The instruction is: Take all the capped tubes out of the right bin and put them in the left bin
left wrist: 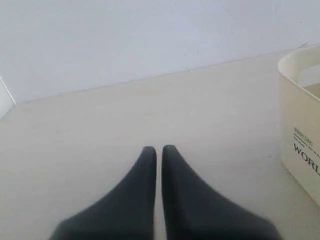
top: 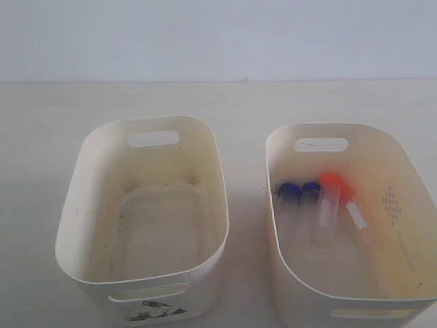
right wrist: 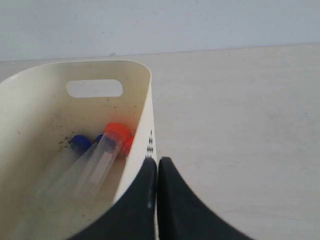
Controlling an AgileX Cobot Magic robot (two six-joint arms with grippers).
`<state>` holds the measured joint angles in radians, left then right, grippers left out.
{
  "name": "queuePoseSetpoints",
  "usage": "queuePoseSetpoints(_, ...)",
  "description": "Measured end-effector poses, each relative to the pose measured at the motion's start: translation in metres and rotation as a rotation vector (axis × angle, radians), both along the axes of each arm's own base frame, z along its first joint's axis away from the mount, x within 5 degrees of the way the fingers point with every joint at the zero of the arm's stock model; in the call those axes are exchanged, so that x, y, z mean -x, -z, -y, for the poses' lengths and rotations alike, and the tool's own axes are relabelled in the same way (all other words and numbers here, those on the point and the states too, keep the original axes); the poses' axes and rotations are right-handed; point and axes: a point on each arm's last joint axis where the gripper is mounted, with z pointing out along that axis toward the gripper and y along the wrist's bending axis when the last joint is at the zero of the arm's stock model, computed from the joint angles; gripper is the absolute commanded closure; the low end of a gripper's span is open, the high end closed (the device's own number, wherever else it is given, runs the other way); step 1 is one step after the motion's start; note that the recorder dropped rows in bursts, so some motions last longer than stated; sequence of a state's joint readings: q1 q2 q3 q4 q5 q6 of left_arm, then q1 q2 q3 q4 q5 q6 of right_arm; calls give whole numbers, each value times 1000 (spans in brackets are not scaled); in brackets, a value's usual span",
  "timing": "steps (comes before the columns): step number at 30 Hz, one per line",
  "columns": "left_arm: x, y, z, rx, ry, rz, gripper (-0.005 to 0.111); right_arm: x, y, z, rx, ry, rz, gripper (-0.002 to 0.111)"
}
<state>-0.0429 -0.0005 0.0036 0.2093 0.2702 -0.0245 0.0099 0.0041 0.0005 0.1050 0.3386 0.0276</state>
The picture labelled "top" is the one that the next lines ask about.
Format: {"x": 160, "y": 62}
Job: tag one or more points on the orange cap tube labelled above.
{"x": 361, "y": 227}

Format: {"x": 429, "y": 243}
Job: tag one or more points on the blue cap tube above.
{"x": 308, "y": 200}
{"x": 289, "y": 194}

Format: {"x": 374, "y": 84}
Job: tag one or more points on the cream plastic bin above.
{"x": 145, "y": 221}
{"x": 340, "y": 285}

